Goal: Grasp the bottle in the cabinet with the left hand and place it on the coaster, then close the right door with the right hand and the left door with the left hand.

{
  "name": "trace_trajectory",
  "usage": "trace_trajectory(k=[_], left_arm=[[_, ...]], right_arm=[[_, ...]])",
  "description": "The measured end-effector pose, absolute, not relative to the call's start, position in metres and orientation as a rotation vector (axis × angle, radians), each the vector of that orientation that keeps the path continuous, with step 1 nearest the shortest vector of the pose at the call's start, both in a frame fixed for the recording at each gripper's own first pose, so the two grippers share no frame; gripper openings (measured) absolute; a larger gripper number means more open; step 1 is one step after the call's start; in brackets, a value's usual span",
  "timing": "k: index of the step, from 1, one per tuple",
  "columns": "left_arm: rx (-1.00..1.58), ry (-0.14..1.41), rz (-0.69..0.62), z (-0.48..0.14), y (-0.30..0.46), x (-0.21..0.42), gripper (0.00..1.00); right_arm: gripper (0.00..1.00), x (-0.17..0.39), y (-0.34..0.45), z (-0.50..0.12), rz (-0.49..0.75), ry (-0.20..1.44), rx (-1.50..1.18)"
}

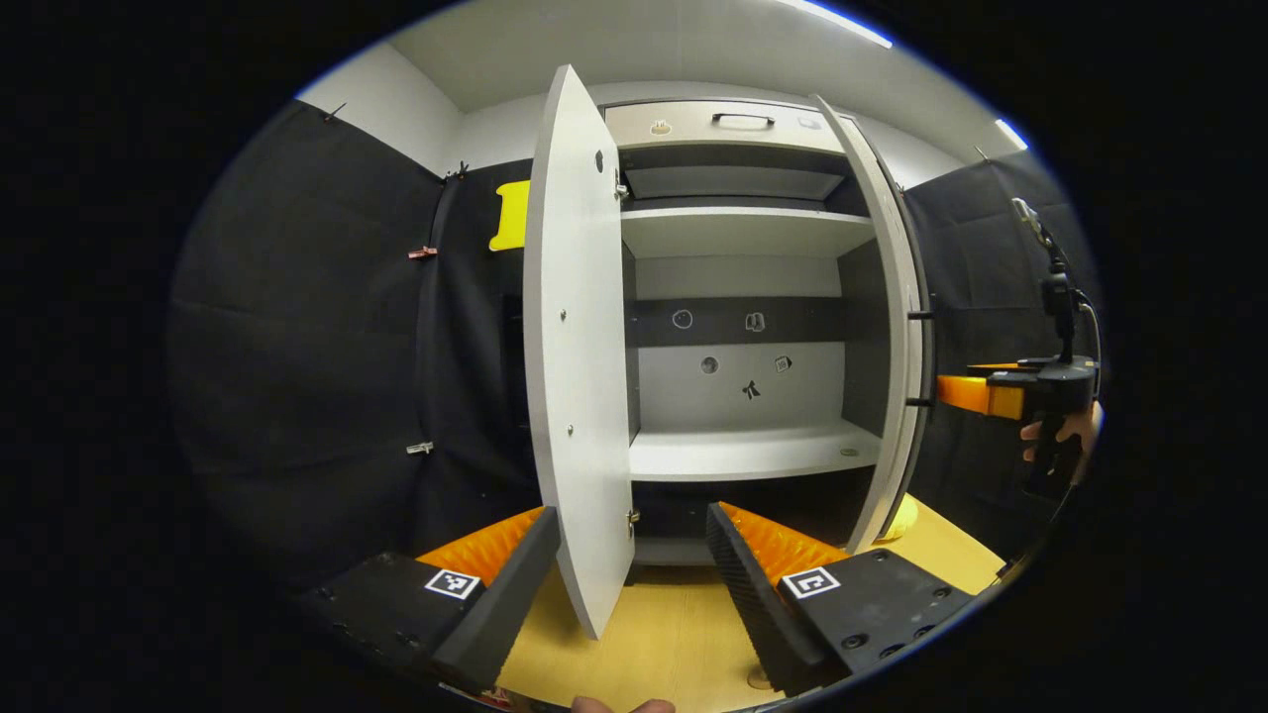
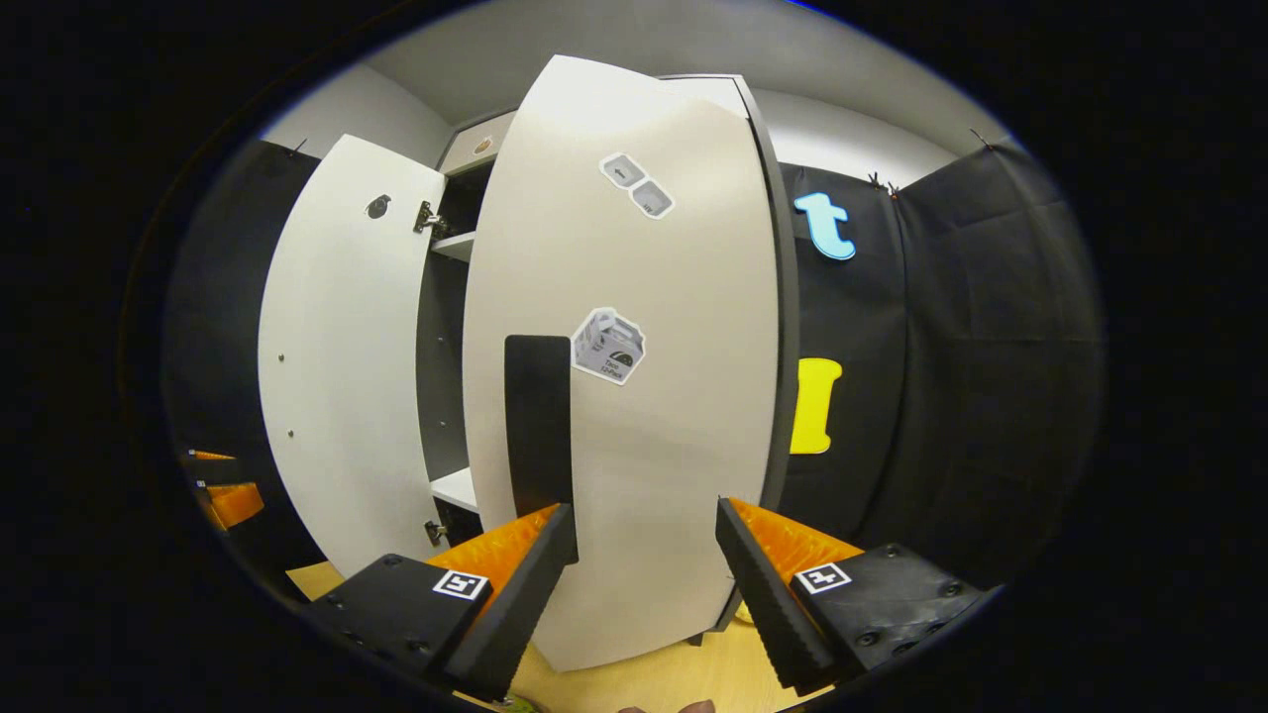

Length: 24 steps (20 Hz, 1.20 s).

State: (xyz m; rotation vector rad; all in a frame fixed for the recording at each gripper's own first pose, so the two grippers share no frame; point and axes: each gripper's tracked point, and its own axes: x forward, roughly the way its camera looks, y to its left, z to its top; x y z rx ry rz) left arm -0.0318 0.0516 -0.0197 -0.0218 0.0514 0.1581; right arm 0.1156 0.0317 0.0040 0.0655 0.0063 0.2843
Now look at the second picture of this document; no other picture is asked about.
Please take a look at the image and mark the white cabinet door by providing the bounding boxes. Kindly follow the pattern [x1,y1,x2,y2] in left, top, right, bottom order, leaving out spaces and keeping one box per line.
[463,54,784,672]
[258,134,447,578]

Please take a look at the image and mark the black door handle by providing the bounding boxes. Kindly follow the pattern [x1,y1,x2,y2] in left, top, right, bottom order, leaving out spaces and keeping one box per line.
[504,335,577,518]

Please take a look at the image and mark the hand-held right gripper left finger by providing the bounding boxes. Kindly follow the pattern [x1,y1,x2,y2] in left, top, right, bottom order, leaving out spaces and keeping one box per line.
[300,502,580,703]

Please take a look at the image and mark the black backdrop cloth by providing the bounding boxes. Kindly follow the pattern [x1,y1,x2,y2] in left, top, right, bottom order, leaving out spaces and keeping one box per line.
[778,139,1106,595]

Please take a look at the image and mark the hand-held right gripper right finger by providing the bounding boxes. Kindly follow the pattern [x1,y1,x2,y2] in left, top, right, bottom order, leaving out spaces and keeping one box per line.
[714,496,995,697]

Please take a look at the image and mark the gray cabinet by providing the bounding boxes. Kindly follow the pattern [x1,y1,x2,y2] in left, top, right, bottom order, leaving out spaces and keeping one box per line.
[416,74,801,645]

